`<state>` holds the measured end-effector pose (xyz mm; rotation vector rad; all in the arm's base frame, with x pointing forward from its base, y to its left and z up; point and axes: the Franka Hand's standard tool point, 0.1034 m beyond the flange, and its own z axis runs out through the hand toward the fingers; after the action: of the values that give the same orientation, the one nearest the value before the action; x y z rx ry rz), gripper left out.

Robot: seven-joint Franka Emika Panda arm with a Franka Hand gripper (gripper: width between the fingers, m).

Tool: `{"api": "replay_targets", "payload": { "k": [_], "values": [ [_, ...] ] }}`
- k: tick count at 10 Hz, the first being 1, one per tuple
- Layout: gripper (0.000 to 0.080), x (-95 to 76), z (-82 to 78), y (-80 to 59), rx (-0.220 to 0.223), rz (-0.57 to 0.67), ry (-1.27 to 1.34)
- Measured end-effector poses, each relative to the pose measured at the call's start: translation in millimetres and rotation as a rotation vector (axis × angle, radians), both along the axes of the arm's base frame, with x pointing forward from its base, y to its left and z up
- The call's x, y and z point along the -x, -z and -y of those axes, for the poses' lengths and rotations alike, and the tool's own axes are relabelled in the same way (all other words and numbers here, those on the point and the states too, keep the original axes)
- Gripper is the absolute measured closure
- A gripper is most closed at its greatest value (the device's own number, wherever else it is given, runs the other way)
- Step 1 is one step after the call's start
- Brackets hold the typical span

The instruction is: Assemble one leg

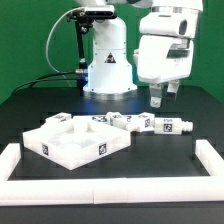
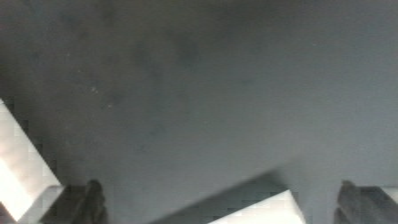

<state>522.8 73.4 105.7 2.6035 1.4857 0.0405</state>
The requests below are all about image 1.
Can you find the white square table top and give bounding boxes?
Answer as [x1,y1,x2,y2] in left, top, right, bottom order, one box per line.
[23,116,131,170]

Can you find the black cables on table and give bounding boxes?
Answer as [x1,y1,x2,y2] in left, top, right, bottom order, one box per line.
[12,70,81,95]

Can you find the white U-shaped fence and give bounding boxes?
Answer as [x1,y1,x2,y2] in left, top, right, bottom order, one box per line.
[0,143,224,206]

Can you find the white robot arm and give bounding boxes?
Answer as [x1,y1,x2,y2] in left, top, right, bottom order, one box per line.
[75,0,203,108]

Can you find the paper sheet with tags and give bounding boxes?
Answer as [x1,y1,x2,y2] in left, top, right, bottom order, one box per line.
[92,115,107,123]

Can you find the black camera on pole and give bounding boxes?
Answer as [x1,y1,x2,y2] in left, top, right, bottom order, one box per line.
[66,6,117,96]

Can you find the grey cable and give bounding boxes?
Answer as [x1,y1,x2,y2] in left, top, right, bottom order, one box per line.
[45,7,84,88]

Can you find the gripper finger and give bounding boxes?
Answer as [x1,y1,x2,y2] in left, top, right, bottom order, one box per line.
[149,84,163,108]
[166,80,180,101]

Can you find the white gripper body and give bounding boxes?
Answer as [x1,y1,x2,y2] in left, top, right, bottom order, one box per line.
[137,13,194,84]

